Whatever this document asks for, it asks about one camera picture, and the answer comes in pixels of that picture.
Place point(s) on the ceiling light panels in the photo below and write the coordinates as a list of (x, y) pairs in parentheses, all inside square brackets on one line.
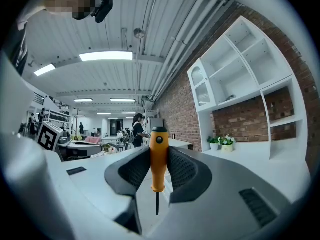
[(105, 56)]

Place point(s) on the black head-worn camera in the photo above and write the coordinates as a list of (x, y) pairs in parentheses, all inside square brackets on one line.
[(103, 9)]

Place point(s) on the silver pendant lamp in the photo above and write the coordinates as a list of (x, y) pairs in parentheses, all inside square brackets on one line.
[(139, 33)]

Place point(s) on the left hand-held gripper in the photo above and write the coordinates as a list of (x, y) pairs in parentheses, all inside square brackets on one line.
[(50, 136)]

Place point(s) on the person's black shirt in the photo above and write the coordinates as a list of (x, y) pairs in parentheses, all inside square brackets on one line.
[(20, 54)]

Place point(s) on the green leafy potted plant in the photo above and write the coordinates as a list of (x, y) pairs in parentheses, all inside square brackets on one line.
[(214, 144)]

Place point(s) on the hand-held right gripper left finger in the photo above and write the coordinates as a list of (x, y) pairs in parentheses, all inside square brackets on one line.
[(125, 176)]

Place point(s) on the grey work table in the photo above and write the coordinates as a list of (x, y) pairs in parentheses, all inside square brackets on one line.
[(82, 147)]

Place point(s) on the white ceiling pipes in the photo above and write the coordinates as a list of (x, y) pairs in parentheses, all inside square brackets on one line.
[(185, 34)]

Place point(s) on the white storage rack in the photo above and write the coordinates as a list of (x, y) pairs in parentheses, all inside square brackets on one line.
[(58, 119)]

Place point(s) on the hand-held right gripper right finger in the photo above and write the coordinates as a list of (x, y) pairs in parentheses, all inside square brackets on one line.
[(190, 176)]

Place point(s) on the white desk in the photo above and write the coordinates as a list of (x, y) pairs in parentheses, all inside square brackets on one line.
[(178, 143)]

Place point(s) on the white flower potted plant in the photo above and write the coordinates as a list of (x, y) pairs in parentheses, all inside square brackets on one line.
[(227, 145)]

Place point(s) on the grey tall cabinet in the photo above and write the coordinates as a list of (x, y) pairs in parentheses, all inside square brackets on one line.
[(156, 125)]

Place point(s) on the white shelf cabinet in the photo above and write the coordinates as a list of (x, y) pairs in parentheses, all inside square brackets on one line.
[(225, 84)]

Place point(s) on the small black picture frame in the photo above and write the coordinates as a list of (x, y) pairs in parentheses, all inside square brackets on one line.
[(173, 136)]

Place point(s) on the pink cloth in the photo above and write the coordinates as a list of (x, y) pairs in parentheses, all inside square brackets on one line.
[(92, 140)]

